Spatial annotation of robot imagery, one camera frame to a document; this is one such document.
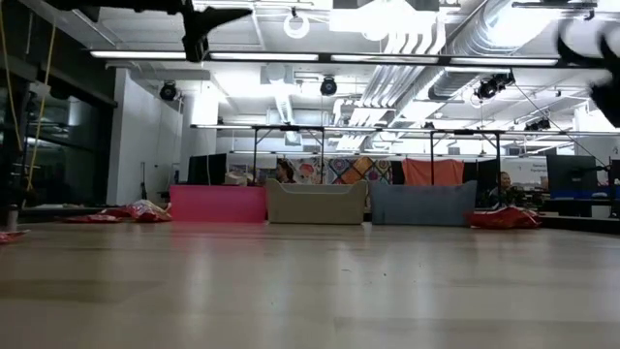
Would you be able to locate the white ring light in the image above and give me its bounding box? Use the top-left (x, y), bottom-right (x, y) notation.
top-left (283, 12), bottom-right (311, 40)

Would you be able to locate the orange hanging cloth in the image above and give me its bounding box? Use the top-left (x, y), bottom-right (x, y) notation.
top-left (401, 157), bottom-right (466, 187)

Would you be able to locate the blue-grey plastic bin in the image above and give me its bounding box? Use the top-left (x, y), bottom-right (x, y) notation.
top-left (370, 179), bottom-right (479, 227)

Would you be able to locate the black computer monitor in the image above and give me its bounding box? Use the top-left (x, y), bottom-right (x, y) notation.
top-left (187, 152), bottom-right (229, 186)
top-left (545, 154), bottom-right (599, 193)

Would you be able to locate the black hanging cloth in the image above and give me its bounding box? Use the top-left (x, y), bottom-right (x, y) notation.
top-left (463, 158), bottom-right (501, 209)

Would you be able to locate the pink plastic bin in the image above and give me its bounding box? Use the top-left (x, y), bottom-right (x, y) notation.
top-left (169, 184), bottom-right (267, 224)

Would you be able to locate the red and white candy bag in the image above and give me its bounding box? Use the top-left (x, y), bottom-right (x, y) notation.
top-left (99, 199), bottom-right (173, 224)

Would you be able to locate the colourful patchwork quilt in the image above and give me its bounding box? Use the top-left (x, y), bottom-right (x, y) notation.
top-left (289, 155), bottom-right (394, 186)

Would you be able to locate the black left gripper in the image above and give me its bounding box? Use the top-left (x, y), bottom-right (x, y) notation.
top-left (46, 0), bottom-right (254, 63)

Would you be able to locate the black background table frame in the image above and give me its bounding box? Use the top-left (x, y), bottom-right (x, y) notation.
top-left (250, 124), bottom-right (326, 186)
top-left (428, 128), bottom-right (504, 186)

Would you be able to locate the blue desk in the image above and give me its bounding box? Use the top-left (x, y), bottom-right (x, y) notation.
top-left (548, 187), bottom-right (620, 202)

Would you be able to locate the beige plastic bin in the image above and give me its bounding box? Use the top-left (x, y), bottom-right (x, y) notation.
top-left (264, 178), bottom-right (368, 225)

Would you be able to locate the person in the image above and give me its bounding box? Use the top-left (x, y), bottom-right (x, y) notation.
top-left (487, 170), bottom-right (527, 210)
top-left (275, 159), bottom-right (297, 185)

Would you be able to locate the yellow hanging cable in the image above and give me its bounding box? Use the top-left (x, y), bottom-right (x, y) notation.
top-left (26, 22), bottom-right (57, 193)

